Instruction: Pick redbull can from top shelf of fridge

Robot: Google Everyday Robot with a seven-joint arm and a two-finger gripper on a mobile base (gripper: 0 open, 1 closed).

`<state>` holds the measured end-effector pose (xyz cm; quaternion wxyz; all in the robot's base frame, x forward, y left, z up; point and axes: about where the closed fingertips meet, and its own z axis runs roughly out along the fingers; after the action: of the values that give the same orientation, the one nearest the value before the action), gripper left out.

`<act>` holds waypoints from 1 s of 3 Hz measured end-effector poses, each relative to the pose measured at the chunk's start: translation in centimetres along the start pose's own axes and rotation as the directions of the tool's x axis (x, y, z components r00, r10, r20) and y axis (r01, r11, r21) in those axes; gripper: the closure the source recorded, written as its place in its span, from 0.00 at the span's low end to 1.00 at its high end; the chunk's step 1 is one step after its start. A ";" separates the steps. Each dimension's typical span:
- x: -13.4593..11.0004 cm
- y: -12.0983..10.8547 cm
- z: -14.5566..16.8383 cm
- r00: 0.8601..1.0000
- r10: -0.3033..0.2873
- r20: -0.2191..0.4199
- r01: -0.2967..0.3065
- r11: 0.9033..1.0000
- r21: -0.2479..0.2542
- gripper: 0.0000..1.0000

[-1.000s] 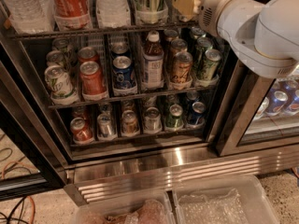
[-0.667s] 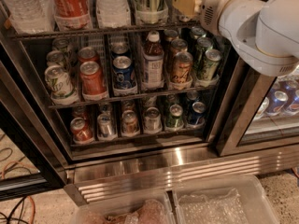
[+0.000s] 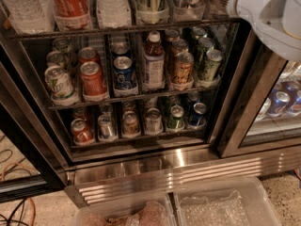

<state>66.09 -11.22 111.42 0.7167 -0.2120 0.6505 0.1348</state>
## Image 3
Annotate clear plastic bin left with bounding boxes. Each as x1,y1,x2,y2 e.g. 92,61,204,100
71,192,177,226

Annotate green can bottom shelf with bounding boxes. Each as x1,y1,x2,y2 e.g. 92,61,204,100
166,105,184,132

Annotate red can bottom shelf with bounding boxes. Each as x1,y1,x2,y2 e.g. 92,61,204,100
71,119,94,145

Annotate blue pepsi can front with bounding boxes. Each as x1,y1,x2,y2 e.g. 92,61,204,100
113,56,138,97

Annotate gold orange can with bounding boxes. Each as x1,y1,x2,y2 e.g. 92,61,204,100
169,39,189,71
170,51,194,90

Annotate clear water bottle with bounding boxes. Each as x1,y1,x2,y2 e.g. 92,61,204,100
2,0,55,34

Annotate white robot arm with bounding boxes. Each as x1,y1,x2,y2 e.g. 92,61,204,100
211,0,301,62

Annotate gold orange can middle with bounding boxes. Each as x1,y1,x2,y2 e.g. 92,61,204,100
169,39,189,71

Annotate blue pepsi can rear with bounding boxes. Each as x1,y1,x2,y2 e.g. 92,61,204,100
111,42,132,59

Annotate blue pepsi can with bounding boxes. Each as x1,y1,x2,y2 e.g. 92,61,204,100
113,56,138,97
111,42,132,59

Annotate gold can bottom shelf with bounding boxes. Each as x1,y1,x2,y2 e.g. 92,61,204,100
122,111,141,138

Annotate white labelled bottle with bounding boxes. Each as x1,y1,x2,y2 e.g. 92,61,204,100
97,0,132,28

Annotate red soda can front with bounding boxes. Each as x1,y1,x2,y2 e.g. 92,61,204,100
80,61,109,102

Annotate white can bottom shelf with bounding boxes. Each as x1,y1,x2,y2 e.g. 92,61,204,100
145,108,163,136

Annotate red soda can rear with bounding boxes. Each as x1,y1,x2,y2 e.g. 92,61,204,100
78,47,101,65

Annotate red soda can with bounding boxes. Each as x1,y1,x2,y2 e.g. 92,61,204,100
78,47,101,65
80,61,109,102

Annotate stainless steel beverage fridge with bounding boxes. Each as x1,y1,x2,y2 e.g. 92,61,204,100
0,0,301,207

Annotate orange cable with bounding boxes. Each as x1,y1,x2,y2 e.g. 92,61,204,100
0,161,38,226

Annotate open fridge glass door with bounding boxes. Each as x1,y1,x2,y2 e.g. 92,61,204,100
0,64,67,202

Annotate green white can front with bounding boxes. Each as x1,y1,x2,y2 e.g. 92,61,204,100
198,49,223,88

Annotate brown iced tea bottle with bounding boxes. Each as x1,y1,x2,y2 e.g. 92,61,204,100
143,31,165,89

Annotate gold orange can front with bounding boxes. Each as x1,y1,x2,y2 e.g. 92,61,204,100
170,51,194,90

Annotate blue can bottom shelf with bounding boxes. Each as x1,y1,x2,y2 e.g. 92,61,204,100
187,102,207,128

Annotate clear plastic bin right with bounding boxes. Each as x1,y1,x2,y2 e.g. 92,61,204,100
173,177,282,226

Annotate green silver tall can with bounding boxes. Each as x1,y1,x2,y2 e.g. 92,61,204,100
135,0,166,24

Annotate red cola bottle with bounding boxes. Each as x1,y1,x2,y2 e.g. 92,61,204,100
54,0,92,31

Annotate silver can bottom shelf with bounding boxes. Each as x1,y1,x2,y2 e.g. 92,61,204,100
98,115,118,141

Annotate white green soda can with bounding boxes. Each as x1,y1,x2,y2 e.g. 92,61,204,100
44,66,79,106

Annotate blue pepsi can right fridge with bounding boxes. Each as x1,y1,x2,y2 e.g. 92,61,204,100
267,91,290,117

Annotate clear plastic bin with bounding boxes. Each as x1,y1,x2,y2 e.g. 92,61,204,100
71,192,177,226
173,177,282,226

